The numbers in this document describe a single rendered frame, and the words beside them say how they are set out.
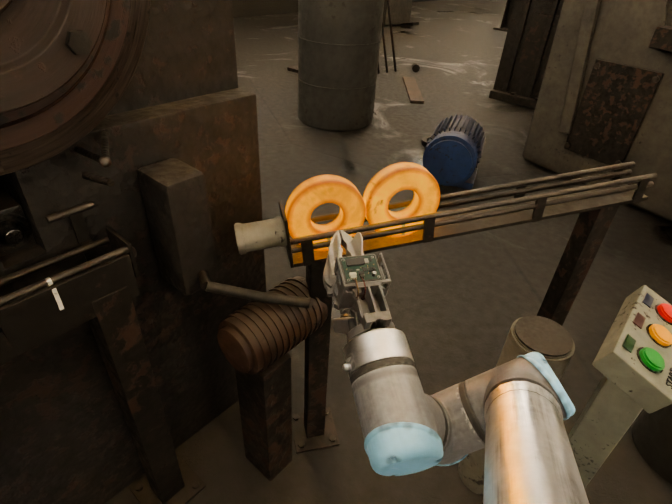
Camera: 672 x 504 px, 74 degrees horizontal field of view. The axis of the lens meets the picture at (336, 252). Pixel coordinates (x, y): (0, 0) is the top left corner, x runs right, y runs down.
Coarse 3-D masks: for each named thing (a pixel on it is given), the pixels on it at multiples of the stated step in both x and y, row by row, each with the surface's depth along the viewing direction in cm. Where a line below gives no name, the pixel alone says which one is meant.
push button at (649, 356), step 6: (642, 348) 72; (648, 348) 72; (642, 354) 71; (648, 354) 71; (654, 354) 72; (642, 360) 71; (648, 360) 70; (654, 360) 71; (660, 360) 71; (648, 366) 70; (654, 366) 70; (660, 366) 70
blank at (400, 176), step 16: (384, 176) 82; (400, 176) 82; (416, 176) 83; (432, 176) 84; (368, 192) 84; (384, 192) 83; (416, 192) 85; (432, 192) 86; (368, 208) 84; (384, 208) 85; (416, 208) 87; (432, 208) 88
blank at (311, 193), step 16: (320, 176) 81; (336, 176) 81; (304, 192) 79; (320, 192) 80; (336, 192) 81; (352, 192) 81; (288, 208) 81; (304, 208) 81; (352, 208) 83; (288, 224) 82; (304, 224) 83; (336, 224) 86; (352, 224) 86; (320, 240) 86
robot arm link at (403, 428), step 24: (384, 360) 56; (408, 360) 58; (360, 384) 56; (384, 384) 54; (408, 384) 55; (360, 408) 56; (384, 408) 53; (408, 408) 53; (432, 408) 56; (384, 432) 52; (408, 432) 51; (432, 432) 52; (384, 456) 51; (408, 456) 50; (432, 456) 51
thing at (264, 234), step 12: (276, 216) 84; (240, 228) 81; (252, 228) 81; (264, 228) 82; (276, 228) 82; (240, 240) 80; (252, 240) 81; (264, 240) 82; (276, 240) 82; (240, 252) 82
